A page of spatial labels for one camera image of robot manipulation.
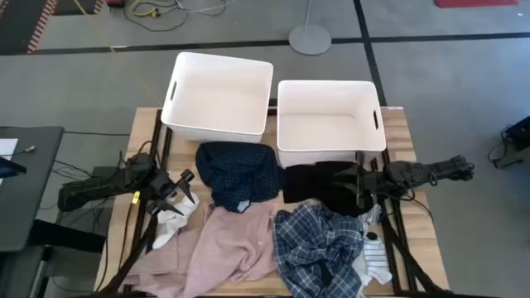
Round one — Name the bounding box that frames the dark monitor edge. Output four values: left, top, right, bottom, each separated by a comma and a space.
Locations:
0, 156, 28, 179

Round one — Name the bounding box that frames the white perforated plastic bin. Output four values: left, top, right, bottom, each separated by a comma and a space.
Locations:
160, 50, 275, 144
276, 79, 388, 169

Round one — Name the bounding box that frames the thin yellow cord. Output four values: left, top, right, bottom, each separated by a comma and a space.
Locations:
73, 0, 163, 107

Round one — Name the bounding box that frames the grey round lamp base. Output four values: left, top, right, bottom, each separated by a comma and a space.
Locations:
288, 23, 333, 56

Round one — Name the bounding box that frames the navy dotted shirt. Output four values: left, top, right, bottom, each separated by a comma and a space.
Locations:
195, 141, 285, 214

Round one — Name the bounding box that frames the black furniture base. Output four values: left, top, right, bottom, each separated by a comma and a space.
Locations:
0, 219, 107, 298

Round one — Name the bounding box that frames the yellow floor cable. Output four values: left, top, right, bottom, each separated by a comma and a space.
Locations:
128, 0, 161, 19

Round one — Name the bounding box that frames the pink button shirt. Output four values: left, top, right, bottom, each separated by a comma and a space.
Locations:
123, 201, 278, 298

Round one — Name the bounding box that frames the black device with cables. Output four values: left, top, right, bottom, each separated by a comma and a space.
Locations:
487, 115, 530, 169

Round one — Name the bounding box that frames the black floor cable loop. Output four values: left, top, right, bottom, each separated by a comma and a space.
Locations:
123, 0, 190, 33

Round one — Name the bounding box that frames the black floor cable bundle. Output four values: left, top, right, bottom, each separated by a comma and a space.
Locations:
39, 159, 117, 227

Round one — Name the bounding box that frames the black desk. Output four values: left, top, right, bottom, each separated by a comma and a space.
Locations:
0, 126, 65, 253

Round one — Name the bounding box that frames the black mat with hazard stripes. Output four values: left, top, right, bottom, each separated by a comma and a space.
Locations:
0, 0, 104, 55

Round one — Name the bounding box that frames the white paper on desk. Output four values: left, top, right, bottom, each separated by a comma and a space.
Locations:
0, 138, 20, 157

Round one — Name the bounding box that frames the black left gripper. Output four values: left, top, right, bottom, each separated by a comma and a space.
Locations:
145, 168, 196, 217

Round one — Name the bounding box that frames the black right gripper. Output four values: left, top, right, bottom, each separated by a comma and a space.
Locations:
332, 151, 401, 209

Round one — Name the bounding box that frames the red floor mat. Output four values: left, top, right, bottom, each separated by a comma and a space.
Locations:
434, 0, 519, 8

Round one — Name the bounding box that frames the black garment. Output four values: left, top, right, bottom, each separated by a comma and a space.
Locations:
282, 160, 376, 218

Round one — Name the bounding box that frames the blue plaid shirt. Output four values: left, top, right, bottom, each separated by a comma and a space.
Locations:
272, 202, 366, 298

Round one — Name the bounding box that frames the white striped sock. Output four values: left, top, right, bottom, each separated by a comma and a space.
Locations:
362, 231, 393, 286

